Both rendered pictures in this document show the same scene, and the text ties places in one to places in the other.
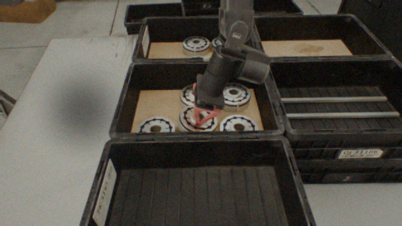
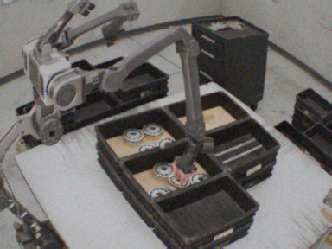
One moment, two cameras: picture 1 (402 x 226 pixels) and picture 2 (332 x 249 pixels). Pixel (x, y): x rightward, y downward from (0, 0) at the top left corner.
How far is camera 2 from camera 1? 146 cm
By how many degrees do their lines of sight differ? 25
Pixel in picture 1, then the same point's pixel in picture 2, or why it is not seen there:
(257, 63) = (208, 143)
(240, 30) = (201, 131)
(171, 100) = (148, 178)
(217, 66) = (193, 150)
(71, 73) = (49, 178)
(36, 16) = not seen: outside the picture
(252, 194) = (220, 202)
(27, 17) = not seen: outside the picture
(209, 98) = (189, 167)
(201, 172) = (194, 205)
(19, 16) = not seen: outside the picture
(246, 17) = (202, 124)
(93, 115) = (91, 202)
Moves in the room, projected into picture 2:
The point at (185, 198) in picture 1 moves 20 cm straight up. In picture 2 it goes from (194, 215) to (200, 185)
